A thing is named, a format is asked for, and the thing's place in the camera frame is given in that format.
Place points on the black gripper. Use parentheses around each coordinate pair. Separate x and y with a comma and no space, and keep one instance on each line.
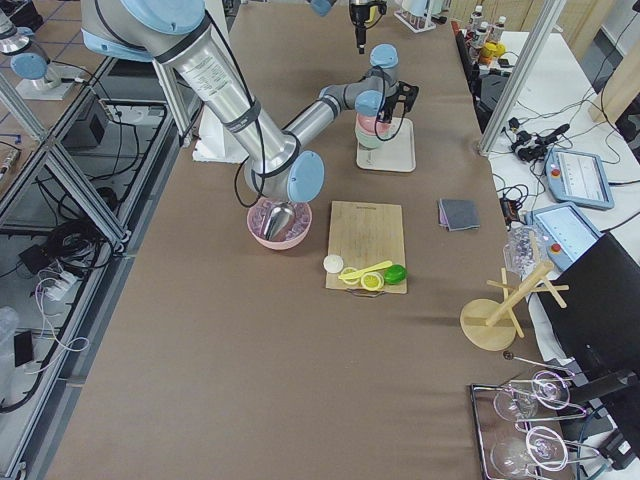
(358,15)
(388,106)

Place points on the small pink bowl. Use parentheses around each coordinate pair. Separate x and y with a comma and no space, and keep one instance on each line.
(371,125)

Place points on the green bowl stack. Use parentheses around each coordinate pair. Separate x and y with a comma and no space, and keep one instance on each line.
(367,140)

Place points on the large pink bowl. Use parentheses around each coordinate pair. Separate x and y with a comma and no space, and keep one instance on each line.
(295,236)

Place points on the cream rabbit tray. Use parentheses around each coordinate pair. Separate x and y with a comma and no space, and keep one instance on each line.
(397,155)

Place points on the cup rack with cups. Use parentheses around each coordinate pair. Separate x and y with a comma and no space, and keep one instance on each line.
(422,15)

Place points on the bamboo cutting board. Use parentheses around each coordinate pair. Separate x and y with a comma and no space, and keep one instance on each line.
(364,234)

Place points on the grey folded cloth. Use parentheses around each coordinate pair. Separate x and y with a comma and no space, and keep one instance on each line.
(458,214)

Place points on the metal ice scoop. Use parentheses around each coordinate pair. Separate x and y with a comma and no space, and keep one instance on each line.
(278,221)

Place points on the yellow plastic knife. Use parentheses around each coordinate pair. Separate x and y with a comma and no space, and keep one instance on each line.
(376,267)

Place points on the green lime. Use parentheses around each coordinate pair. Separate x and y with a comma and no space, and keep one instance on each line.
(395,274)

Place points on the lemon slice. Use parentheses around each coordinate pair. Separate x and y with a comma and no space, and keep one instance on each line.
(347,276)

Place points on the blue teach pendant tablet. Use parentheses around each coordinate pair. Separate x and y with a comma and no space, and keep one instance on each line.
(578,177)

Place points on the wooden mug tree stand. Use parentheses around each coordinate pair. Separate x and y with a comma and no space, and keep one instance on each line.
(492,325)

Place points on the black monitor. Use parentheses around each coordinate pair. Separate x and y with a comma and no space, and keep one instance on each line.
(599,328)

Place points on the wine glass rack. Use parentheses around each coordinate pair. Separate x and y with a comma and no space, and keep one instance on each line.
(517,424)

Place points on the aluminium frame post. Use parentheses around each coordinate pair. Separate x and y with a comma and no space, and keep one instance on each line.
(527,59)

